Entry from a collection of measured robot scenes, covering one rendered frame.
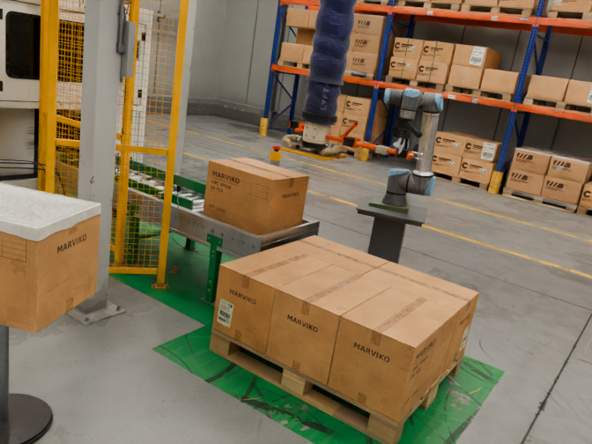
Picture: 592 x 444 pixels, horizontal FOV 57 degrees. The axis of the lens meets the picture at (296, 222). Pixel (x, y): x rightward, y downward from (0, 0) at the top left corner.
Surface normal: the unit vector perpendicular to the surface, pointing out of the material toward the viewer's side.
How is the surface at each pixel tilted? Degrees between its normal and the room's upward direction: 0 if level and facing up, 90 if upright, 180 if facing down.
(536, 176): 90
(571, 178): 91
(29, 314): 90
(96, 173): 91
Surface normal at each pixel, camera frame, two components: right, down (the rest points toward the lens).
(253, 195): -0.59, 0.14
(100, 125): 0.82, 0.27
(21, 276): -0.20, 0.25
